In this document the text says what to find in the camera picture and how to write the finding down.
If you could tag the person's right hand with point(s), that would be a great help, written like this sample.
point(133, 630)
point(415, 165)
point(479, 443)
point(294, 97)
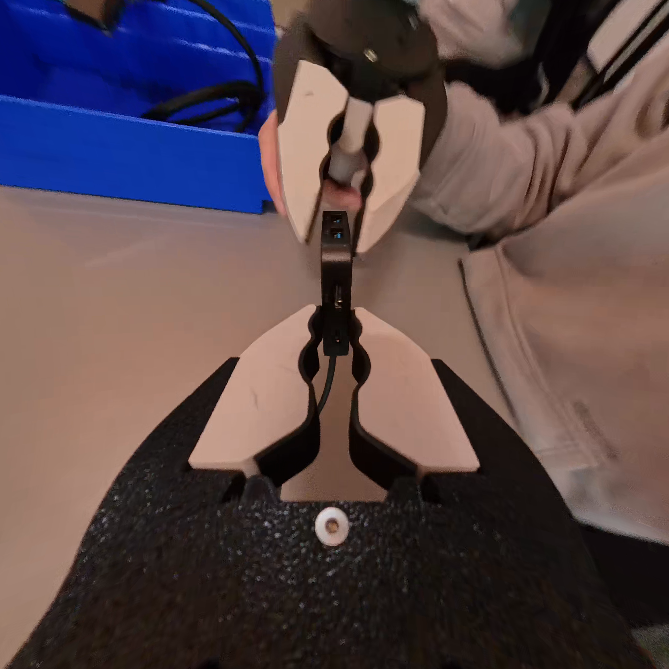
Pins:
point(269, 162)

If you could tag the blue plastic bin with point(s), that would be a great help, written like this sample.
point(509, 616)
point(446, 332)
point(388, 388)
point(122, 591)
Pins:
point(125, 157)

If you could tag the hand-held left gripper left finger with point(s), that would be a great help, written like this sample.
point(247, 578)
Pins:
point(261, 397)

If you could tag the black usb hub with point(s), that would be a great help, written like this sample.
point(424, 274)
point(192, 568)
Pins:
point(334, 277)

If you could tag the person's grey hoodie torso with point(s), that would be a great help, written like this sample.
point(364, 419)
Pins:
point(575, 355)

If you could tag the person's right forearm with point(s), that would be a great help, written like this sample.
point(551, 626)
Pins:
point(522, 157)

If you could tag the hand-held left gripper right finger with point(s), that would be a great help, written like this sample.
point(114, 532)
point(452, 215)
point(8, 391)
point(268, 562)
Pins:
point(413, 402)

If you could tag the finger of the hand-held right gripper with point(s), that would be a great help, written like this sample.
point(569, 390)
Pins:
point(394, 151)
point(303, 136)

